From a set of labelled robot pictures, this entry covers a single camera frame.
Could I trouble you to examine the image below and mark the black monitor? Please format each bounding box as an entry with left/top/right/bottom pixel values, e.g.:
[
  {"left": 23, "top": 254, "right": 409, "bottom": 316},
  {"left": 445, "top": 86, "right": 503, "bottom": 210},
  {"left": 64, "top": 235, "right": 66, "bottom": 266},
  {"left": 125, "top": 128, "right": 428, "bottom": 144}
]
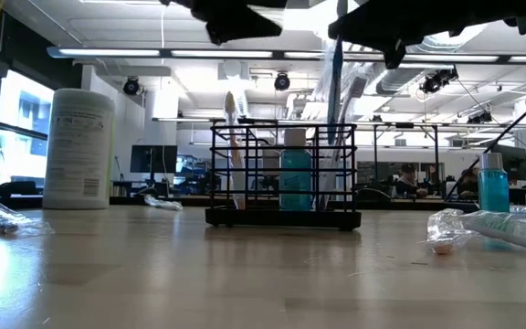
[{"left": 130, "top": 144, "right": 178, "bottom": 174}]

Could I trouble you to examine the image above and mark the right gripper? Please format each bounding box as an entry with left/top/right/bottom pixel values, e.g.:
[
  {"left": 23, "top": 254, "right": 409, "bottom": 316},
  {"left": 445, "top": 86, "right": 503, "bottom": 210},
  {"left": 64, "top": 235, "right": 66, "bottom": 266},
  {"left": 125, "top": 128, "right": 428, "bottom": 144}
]
[{"left": 328, "top": 0, "right": 526, "bottom": 69}]

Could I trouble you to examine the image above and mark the dark blue toothbrush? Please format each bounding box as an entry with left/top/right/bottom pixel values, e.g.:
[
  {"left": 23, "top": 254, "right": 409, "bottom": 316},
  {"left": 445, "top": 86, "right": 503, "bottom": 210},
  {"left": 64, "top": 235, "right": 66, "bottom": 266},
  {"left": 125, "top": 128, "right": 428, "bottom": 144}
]
[{"left": 312, "top": 36, "right": 353, "bottom": 147}]

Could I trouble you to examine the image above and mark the long ceiling light strip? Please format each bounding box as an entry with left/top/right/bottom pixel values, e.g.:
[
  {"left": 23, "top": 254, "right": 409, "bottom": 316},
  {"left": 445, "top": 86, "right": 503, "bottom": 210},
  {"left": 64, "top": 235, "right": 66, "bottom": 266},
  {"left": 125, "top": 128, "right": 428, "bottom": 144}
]
[{"left": 47, "top": 45, "right": 526, "bottom": 64}]

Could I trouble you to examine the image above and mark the black wire caddy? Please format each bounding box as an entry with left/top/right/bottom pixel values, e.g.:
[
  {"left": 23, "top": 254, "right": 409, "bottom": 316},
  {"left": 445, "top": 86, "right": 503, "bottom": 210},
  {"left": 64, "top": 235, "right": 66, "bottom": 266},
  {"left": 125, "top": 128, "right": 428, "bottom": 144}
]
[{"left": 205, "top": 119, "right": 363, "bottom": 232}]

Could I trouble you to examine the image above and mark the white wipes canister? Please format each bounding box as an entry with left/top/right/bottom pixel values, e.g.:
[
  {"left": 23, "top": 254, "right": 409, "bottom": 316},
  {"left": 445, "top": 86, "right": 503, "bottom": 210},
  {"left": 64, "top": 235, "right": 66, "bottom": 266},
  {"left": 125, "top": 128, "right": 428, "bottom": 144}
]
[{"left": 42, "top": 88, "right": 116, "bottom": 210}]

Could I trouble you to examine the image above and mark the purple toothbrush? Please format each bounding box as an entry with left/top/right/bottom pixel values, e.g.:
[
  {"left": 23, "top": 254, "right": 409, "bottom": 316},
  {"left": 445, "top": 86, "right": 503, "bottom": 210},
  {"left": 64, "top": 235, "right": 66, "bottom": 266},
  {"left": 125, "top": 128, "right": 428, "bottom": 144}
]
[
  {"left": 0, "top": 196, "right": 56, "bottom": 239},
  {"left": 317, "top": 75, "right": 369, "bottom": 212}
]

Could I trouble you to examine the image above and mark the black ceiling camera rig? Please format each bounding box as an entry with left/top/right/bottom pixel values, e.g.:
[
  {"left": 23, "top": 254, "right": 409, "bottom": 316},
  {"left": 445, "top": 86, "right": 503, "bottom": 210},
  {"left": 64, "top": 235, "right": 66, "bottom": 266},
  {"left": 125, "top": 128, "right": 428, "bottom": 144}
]
[{"left": 419, "top": 66, "right": 460, "bottom": 96}]

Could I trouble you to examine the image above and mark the person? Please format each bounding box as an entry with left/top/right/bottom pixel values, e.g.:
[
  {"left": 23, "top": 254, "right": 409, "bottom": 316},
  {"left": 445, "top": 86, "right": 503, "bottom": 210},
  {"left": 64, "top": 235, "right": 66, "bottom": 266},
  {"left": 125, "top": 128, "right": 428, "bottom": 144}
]
[
  {"left": 456, "top": 164, "right": 482, "bottom": 198},
  {"left": 393, "top": 163, "right": 429, "bottom": 198}
]

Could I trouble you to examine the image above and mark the black metal rack frame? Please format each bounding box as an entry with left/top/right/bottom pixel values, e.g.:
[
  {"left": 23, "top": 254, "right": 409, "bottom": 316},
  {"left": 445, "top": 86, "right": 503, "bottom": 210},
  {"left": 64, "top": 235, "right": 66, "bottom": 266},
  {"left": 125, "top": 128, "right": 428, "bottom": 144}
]
[{"left": 371, "top": 122, "right": 441, "bottom": 184}]

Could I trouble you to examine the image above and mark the black monitor on arm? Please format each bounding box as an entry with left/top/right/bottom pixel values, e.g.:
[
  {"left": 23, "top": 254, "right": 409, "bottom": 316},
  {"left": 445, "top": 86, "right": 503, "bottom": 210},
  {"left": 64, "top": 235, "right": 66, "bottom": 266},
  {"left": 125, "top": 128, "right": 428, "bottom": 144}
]
[{"left": 490, "top": 143, "right": 526, "bottom": 182}]

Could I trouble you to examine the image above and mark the yellow orange toothbrush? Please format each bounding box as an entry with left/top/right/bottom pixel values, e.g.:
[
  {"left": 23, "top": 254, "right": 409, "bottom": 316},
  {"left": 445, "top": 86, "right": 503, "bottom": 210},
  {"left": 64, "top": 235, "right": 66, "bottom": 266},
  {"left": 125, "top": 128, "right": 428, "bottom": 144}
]
[{"left": 223, "top": 90, "right": 248, "bottom": 210}]

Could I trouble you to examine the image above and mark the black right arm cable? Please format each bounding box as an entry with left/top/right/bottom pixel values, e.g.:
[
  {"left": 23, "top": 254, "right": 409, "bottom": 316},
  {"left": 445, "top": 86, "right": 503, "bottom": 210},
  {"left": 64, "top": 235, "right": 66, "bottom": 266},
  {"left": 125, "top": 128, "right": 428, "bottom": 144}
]
[{"left": 443, "top": 83, "right": 526, "bottom": 203}]

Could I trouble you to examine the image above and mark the silver ventilation duct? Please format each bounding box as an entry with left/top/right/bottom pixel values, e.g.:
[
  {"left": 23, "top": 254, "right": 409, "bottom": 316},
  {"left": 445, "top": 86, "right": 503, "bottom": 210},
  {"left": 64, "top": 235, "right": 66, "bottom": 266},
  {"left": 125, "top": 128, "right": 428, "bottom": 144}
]
[{"left": 374, "top": 31, "right": 492, "bottom": 95}]

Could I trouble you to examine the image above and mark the teal mouthwash bottle white cap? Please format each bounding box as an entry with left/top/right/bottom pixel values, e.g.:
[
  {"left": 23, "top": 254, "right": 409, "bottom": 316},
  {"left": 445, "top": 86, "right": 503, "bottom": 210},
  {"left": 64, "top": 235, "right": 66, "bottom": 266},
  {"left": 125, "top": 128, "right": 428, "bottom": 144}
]
[
  {"left": 279, "top": 128, "right": 313, "bottom": 212},
  {"left": 478, "top": 153, "right": 510, "bottom": 214}
]

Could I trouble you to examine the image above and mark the black aluminium table frame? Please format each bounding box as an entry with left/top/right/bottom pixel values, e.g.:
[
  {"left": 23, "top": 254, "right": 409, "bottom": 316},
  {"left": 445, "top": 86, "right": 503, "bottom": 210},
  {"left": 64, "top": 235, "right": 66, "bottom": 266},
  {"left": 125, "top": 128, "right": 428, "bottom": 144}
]
[{"left": 0, "top": 194, "right": 526, "bottom": 214}]

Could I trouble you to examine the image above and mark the green white toothbrush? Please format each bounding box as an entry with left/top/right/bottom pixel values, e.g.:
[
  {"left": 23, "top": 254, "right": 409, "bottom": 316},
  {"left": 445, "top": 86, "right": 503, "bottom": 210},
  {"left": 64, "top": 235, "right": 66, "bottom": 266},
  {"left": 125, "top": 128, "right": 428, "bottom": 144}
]
[{"left": 142, "top": 194, "right": 184, "bottom": 212}]

